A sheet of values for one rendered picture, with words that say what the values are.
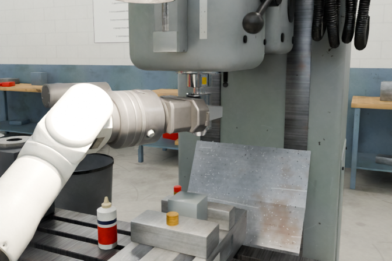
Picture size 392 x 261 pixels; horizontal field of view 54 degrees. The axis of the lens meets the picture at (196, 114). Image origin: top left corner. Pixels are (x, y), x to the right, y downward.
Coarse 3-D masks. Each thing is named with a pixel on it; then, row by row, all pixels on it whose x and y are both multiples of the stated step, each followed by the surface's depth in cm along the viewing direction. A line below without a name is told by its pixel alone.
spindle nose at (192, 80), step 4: (188, 76) 67; (192, 76) 66; (196, 76) 66; (200, 76) 66; (204, 76) 66; (208, 76) 67; (188, 80) 67; (192, 80) 66; (196, 80) 66; (200, 80) 66; (208, 80) 67; (188, 84) 67; (192, 84) 67; (196, 84) 66; (200, 84) 66; (204, 84) 66; (208, 84) 67
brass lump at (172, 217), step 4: (168, 212) 68; (172, 212) 68; (176, 212) 68; (168, 216) 66; (172, 216) 66; (176, 216) 66; (168, 220) 66; (172, 220) 66; (176, 220) 66; (168, 224) 67; (172, 224) 66; (176, 224) 67
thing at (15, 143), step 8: (0, 136) 97; (16, 136) 97; (24, 136) 97; (0, 144) 89; (8, 144) 89; (16, 144) 90; (0, 152) 88; (8, 152) 87; (16, 152) 87; (0, 160) 88; (8, 160) 87; (0, 168) 88; (0, 176) 89
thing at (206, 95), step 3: (186, 93) 69; (189, 93) 68; (192, 93) 68; (195, 93) 68; (198, 93) 68; (201, 93) 68; (204, 93) 68; (207, 93) 68; (210, 93) 68; (186, 96) 68; (189, 96) 67; (192, 96) 67; (195, 96) 67; (198, 96) 67; (201, 96) 67; (204, 96) 67; (207, 96) 67; (210, 96) 68; (204, 99) 67; (207, 99) 67
